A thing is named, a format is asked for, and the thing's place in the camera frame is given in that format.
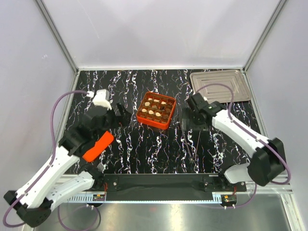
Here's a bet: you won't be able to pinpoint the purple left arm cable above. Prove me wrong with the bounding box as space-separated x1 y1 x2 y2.
2 90 94 229

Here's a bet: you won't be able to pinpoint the metal tongs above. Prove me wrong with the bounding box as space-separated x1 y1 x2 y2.
182 129 201 163

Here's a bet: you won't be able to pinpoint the orange chocolate box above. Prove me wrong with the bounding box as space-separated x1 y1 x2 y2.
136 91 176 130

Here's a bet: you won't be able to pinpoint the aluminium frame rail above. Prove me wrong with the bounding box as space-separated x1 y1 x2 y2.
34 0 78 74

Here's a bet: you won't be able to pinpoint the orange box lid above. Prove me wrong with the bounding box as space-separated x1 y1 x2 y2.
82 131 114 162

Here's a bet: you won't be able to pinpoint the silver metal tray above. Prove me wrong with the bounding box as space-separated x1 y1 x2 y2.
190 69 252 103

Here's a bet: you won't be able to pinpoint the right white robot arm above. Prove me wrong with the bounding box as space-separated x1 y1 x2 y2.
182 99 291 191

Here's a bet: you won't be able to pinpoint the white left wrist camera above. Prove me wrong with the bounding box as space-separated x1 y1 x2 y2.
92 89 112 110

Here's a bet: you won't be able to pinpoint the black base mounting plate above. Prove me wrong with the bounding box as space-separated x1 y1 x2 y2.
103 173 247 193

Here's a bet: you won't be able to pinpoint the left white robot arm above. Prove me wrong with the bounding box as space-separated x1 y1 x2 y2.
4 103 132 228

